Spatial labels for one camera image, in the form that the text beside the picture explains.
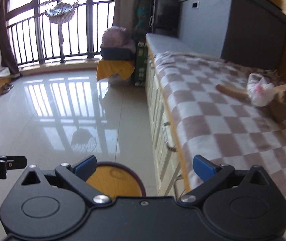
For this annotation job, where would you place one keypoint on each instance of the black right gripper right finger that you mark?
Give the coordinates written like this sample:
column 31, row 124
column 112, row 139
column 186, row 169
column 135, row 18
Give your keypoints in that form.
column 214, row 177

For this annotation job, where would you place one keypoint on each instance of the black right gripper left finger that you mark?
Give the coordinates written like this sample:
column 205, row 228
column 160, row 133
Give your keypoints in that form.
column 74, row 178

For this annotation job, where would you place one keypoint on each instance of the yellow round trash bin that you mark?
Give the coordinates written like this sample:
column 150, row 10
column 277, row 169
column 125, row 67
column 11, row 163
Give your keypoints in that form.
column 114, row 179

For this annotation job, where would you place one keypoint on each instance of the cream drawer cabinet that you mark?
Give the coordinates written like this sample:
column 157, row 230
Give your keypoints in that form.
column 168, row 172

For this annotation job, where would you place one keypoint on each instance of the checkered beige blanket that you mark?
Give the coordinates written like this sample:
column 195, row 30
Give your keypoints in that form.
column 218, row 127

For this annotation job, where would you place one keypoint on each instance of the pair of shoes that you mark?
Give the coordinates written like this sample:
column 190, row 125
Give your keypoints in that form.
column 5, row 88

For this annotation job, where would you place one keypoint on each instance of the crumpled white tissue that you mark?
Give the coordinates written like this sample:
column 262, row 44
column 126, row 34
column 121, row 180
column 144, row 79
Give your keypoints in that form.
column 259, row 91

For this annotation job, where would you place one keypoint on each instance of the torn brown cardboard piece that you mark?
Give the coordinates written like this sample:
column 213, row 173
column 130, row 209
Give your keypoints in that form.
column 277, row 107

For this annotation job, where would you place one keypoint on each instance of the yellow cloth covered stool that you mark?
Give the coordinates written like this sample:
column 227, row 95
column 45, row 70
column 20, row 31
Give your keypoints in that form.
column 117, row 72

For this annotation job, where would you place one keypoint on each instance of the dark blue tray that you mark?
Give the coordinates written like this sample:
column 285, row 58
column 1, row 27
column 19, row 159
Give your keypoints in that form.
column 116, row 53

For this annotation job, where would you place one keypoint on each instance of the green carton box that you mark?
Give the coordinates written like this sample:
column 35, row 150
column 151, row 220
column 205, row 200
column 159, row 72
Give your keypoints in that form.
column 141, row 64

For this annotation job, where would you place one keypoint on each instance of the balcony metal railing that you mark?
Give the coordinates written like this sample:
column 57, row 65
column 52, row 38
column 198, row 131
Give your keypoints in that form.
column 36, row 40

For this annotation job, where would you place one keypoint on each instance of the pink stuffed bundle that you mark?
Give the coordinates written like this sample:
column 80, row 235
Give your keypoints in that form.
column 118, row 37

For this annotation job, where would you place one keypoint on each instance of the dark grey storage box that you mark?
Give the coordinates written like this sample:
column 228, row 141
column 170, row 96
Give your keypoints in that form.
column 246, row 32

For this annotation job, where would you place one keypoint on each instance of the hanging net basket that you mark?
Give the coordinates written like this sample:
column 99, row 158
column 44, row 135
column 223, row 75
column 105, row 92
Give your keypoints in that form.
column 60, row 12

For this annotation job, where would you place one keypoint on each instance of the black drawer tower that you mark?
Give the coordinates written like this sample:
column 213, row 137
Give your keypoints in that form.
column 165, row 18

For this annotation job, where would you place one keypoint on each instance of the grey brown curtain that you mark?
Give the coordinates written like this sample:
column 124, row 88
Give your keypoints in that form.
column 124, row 13

